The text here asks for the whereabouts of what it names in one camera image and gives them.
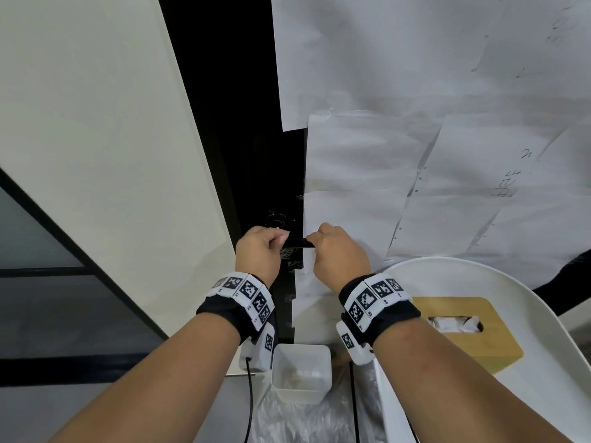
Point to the person's right hand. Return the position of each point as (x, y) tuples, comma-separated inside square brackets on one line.
[(341, 260)]

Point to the white paper sheets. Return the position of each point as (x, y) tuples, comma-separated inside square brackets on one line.
[(392, 55)]

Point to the person's left hand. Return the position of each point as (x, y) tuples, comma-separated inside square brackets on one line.
[(258, 258)]

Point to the person's right forearm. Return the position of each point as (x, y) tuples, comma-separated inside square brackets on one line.
[(461, 392)]

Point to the white plastic chair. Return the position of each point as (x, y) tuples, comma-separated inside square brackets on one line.
[(545, 401)]

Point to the clear bag of screws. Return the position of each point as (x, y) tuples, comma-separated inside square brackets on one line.
[(291, 259)]

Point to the black wristband with markers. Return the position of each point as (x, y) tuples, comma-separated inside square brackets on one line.
[(392, 313), (226, 309)]

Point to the black framed glass partition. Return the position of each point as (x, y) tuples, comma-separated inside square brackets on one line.
[(46, 364)]

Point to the white plastic bin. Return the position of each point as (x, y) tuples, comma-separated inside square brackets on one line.
[(302, 394)]

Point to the clear plastic sheet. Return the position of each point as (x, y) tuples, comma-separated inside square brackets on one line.
[(304, 424)]

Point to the black left wristband with markers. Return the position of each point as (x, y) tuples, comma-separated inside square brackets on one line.
[(226, 309)]

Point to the black right wristband with markers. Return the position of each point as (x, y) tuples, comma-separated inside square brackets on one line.
[(392, 313)]

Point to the person's left forearm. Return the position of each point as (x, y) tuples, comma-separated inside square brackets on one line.
[(147, 387)]

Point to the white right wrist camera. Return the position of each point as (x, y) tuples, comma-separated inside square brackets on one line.
[(353, 348)]

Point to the wooden tissue box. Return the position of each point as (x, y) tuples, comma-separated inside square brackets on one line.
[(498, 350)]

